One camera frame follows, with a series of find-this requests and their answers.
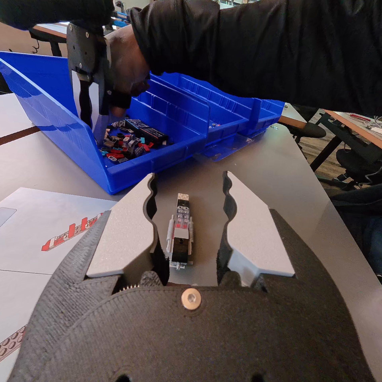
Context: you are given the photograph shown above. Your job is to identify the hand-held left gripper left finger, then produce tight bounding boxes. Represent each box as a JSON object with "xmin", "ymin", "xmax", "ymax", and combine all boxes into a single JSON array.
[{"xmin": 86, "ymin": 172, "xmax": 170, "ymax": 286}]

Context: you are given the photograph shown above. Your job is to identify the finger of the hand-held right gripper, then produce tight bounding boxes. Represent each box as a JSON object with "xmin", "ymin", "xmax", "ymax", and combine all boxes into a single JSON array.
[
  {"xmin": 71, "ymin": 70, "xmax": 92, "ymax": 129},
  {"xmin": 90, "ymin": 82, "xmax": 113, "ymax": 141}
]

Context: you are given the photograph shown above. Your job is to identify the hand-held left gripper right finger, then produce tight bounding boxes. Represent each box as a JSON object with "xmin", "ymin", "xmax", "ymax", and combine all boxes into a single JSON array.
[{"xmin": 216, "ymin": 171, "xmax": 296, "ymax": 287}]

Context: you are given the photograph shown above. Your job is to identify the blue divided plastic bin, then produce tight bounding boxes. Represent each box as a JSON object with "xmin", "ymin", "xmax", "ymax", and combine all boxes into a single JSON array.
[{"xmin": 0, "ymin": 51, "xmax": 286, "ymax": 195}]

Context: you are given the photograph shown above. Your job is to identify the grey and black brick model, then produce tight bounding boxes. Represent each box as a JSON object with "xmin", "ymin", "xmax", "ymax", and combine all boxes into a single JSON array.
[{"xmin": 165, "ymin": 193, "xmax": 195, "ymax": 271}]

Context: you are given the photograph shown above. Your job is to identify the person's right forearm black sleeve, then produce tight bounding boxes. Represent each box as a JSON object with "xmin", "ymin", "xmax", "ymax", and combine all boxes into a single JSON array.
[{"xmin": 129, "ymin": 0, "xmax": 382, "ymax": 116}]

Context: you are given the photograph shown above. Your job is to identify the wooden edged side desk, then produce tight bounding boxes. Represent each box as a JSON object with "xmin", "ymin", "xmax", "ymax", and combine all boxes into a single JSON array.
[
  {"xmin": 324, "ymin": 109, "xmax": 382, "ymax": 141},
  {"xmin": 29, "ymin": 22, "xmax": 70, "ymax": 58}
]

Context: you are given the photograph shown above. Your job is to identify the person's right hand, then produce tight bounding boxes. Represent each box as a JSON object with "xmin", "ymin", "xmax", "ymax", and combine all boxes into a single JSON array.
[{"xmin": 104, "ymin": 25, "xmax": 151, "ymax": 117}]

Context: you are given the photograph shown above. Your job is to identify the dark cloth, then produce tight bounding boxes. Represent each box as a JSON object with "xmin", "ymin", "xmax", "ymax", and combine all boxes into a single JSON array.
[{"xmin": 0, "ymin": 0, "xmax": 116, "ymax": 31}]

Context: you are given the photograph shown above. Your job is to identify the white instruction sheet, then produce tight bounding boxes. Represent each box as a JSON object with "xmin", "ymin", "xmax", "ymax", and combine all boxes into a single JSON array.
[
  {"xmin": 0, "ymin": 269, "xmax": 61, "ymax": 369},
  {"xmin": 0, "ymin": 187, "xmax": 119, "ymax": 276}
]

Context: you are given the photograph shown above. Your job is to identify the person's legs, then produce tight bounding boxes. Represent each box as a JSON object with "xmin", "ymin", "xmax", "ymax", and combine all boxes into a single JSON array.
[{"xmin": 330, "ymin": 184, "xmax": 382, "ymax": 279}]

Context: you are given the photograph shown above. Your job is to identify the black office chair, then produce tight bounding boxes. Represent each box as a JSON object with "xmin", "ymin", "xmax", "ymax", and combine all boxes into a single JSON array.
[
  {"xmin": 289, "ymin": 122, "xmax": 327, "ymax": 144},
  {"xmin": 316, "ymin": 143, "xmax": 382, "ymax": 191}
]

